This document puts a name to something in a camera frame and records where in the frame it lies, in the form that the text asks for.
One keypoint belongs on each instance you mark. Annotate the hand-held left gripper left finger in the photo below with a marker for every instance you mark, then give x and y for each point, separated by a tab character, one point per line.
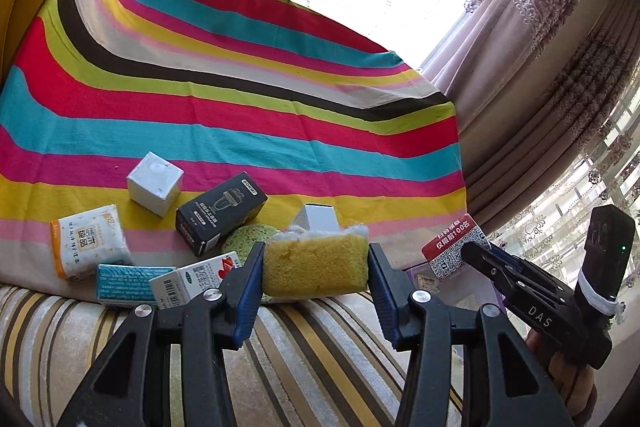
247	297

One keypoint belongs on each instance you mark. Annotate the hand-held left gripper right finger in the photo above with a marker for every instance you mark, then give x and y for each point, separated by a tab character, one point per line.
385	297

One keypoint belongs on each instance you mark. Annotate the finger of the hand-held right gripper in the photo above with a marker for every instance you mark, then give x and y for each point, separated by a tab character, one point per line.
535	278
540	312

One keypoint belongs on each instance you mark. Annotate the yellow sponge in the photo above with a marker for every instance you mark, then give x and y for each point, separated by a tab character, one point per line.
315	267

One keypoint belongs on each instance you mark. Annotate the black box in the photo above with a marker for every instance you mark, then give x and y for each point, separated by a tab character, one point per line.
220	212

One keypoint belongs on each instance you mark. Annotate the white cube box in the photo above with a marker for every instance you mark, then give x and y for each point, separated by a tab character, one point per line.
155	182

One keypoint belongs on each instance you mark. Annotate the person's right hand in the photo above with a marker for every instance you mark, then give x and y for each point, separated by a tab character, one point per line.
565	382

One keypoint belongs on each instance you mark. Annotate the green sponge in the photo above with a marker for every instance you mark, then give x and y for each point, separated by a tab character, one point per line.
242	242

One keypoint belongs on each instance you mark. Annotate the white box with red mark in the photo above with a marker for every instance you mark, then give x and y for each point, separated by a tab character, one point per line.
190	279

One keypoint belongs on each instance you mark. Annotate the striped plush cushion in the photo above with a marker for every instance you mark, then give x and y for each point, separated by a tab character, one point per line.
310	357

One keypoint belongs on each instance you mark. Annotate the small white box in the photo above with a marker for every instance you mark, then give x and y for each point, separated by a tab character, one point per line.
320	218

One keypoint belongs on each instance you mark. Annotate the teal box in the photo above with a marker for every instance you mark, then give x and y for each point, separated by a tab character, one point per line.
125	284

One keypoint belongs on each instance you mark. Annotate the white orange tissue packet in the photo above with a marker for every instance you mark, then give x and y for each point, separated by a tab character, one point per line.
87	239

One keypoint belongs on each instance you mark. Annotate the rainbow striped cloth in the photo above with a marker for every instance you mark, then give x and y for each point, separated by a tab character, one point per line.
200	107

